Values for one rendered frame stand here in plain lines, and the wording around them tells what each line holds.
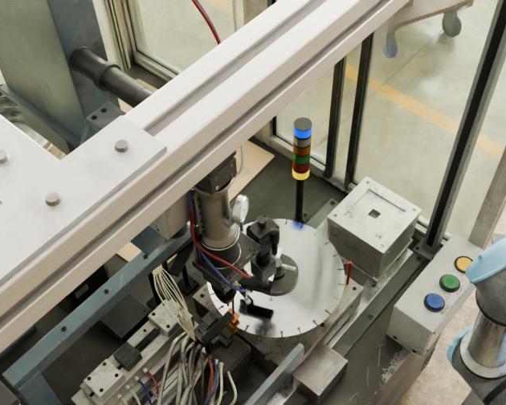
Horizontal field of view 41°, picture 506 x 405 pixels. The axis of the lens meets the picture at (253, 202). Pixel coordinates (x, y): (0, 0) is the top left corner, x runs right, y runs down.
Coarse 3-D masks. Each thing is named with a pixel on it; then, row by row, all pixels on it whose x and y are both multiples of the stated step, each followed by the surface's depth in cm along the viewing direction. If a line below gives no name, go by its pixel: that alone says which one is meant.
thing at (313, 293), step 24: (288, 240) 167; (312, 240) 167; (312, 264) 163; (336, 264) 163; (312, 288) 159; (336, 288) 158; (240, 312) 156; (264, 312) 155; (288, 312) 155; (312, 312) 155; (264, 336) 152; (288, 336) 151
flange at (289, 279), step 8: (280, 256) 163; (288, 256) 163; (288, 264) 162; (296, 264) 162; (280, 272) 159; (288, 272) 160; (296, 272) 160; (280, 280) 159; (288, 280) 159; (296, 280) 159; (280, 288) 158; (288, 288) 158
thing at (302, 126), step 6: (300, 120) 163; (306, 120) 163; (294, 126) 162; (300, 126) 162; (306, 126) 162; (294, 132) 164; (300, 132) 162; (306, 132) 162; (300, 138) 163; (306, 138) 164
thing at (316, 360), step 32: (224, 192) 113; (320, 224) 193; (224, 256) 126; (416, 256) 186; (224, 288) 134; (352, 288) 170; (384, 288) 180; (352, 320) 174; (224, 352) 157; (256, 352) 163; (288, 352) 160; (320, 352) 163; (224, 384) 157; (256, 384) 165; (288, 384) 163; (320, 384) 158
